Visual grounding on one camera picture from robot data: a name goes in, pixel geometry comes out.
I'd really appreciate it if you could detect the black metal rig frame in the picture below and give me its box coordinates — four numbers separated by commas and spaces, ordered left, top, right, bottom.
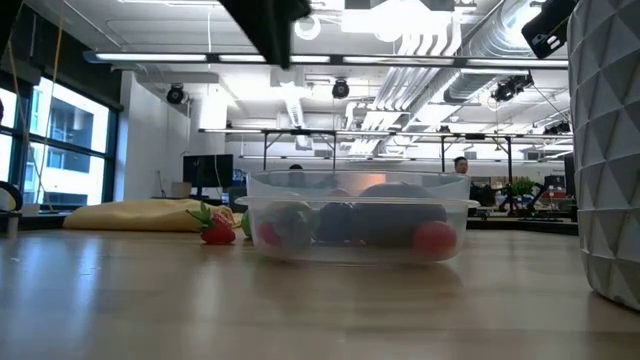
198, 127, 511, 176

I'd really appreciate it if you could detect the green office plant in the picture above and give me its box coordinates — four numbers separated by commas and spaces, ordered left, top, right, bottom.
508, 176, 537, 199

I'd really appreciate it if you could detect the long white light strip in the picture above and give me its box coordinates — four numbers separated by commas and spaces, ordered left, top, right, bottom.
82, 49, 569, 70

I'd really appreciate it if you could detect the brown kiwi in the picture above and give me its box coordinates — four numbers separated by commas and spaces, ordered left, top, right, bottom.
353, 181, 449, 247

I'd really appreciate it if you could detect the black ceiling spotlight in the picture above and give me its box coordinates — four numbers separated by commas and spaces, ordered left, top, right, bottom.
330, 78, 351, 100
165, 83, 186, 106

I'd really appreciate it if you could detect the black round bracket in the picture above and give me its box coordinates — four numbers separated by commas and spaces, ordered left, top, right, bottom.
0, 179, 24, 239

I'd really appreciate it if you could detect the black track spotlight cluster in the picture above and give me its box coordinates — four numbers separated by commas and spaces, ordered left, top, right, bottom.
489, 72, 535, 104

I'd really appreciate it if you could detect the black computer monitor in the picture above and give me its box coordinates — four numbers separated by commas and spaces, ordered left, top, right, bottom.
181, 153, 235, 200

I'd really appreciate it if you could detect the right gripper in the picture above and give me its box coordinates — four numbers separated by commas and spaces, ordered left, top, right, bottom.
520, 0, 580, 61

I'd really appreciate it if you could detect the white faceted pot with succulents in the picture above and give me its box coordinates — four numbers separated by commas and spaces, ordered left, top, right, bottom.
566, 0, 640, 312

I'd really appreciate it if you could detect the person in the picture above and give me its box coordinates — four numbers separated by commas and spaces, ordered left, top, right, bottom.
451, 155, 497, 220

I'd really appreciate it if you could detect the clear plastic container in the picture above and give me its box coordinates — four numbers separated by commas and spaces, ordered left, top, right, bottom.
233, 169, 481, 265

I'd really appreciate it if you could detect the white ring lamp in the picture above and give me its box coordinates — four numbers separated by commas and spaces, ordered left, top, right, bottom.
293, 13, 322, 42

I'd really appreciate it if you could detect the purple eggplant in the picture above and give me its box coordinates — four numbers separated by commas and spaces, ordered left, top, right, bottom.
316, 201, 357, 245

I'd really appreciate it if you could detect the yellow-orange folded cloth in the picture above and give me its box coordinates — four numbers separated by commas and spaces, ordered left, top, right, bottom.
62, 198, 236, 233

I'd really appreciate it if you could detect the black aluminium table frame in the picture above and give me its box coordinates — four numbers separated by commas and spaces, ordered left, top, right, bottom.
0, 212, 580, 236

